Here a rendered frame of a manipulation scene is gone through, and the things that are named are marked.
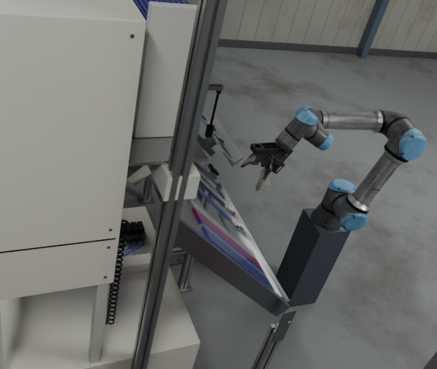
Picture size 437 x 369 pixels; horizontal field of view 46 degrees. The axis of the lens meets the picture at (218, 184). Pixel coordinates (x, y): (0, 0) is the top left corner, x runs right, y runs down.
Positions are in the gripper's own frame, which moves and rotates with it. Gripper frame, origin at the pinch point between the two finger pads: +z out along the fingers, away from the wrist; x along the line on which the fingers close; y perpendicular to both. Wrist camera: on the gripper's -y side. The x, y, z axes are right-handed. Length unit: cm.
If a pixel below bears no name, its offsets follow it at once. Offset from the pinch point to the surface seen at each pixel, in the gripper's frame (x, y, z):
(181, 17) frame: -37, -86, -42
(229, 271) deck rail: -49, -30, 9
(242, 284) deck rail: -49, -21, 12
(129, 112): -47, -89, -22
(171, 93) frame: -37, -77, -27
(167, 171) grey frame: -49, -73, -14
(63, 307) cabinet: -25, -50, 61
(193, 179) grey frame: -52, -68, -16
